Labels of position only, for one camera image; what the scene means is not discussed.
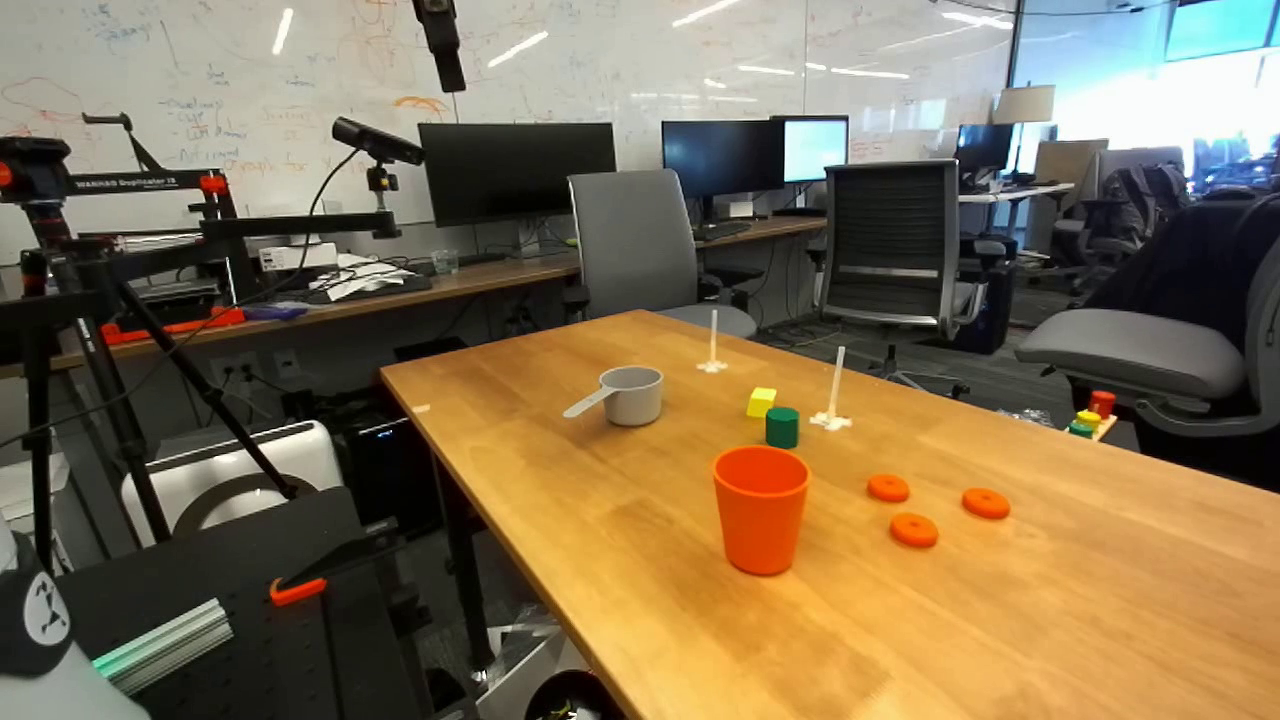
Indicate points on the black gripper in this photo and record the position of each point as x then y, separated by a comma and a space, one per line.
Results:
436, 24

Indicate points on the yellow block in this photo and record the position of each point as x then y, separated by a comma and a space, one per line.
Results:
762, 401

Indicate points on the green block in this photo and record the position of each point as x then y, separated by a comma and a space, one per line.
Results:
780, 431

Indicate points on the grey measuring cup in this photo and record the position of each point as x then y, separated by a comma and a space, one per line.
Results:
638, 399

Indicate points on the orange plastic cup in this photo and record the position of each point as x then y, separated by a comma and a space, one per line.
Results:
762, 521

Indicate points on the large black monitor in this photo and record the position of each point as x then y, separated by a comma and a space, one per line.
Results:
519, 175

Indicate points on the long wooden desk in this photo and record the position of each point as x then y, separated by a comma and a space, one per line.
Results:
505, 277

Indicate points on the white papers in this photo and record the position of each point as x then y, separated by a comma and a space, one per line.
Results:
356, 280

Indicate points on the black tripod rig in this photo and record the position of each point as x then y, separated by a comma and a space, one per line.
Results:
124, 183

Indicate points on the monitor with white screen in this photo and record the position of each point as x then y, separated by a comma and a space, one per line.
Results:
814, 148

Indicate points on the orange flat tool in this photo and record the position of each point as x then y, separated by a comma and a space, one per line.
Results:
174, 327

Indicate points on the white peg stand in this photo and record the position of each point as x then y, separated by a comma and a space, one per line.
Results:
828, 421
715, 366

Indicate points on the black box beside table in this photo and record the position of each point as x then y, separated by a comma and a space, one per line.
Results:
386, 460

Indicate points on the black mesh office chair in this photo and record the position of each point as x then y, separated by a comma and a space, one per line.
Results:
888, 241

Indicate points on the dark cart platform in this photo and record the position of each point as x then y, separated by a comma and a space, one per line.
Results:
227, 563

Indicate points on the black clamp with orange tip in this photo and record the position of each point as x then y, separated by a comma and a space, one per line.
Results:
298, 590

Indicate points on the lamp with white shade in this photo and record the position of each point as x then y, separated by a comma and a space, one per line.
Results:
1025, 106

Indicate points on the orange disc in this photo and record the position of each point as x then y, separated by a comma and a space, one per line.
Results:
888, 490
912, 528
984, 501

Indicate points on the silver bar with green light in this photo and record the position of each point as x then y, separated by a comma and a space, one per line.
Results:
162, 644

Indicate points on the black cap with logo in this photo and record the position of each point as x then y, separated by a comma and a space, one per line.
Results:
24, 620

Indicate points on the colourful stacking toy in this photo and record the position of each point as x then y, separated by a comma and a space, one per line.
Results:
1100, 401

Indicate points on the dark draped cover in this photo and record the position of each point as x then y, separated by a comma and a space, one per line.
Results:
1184, 253

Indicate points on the black camera on stand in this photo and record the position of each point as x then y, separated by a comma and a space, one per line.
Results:
379, 141

